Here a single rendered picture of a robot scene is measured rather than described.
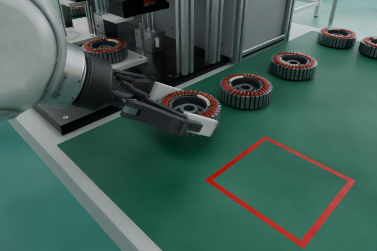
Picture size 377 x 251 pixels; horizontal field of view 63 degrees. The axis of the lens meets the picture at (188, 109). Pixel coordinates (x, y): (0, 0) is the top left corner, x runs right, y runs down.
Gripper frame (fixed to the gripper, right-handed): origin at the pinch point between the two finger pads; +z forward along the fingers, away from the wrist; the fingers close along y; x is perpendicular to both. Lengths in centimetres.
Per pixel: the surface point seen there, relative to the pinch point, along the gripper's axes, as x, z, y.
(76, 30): -5, -6, -62
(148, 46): 2.6, 6.3, -35.9
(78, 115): -10.9, -13.7, -11.7
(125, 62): -2.3, -1.1, -29.2
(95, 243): -78, 23, -43
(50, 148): -15.7, -17.9, -6.6
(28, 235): -90, 4, -59
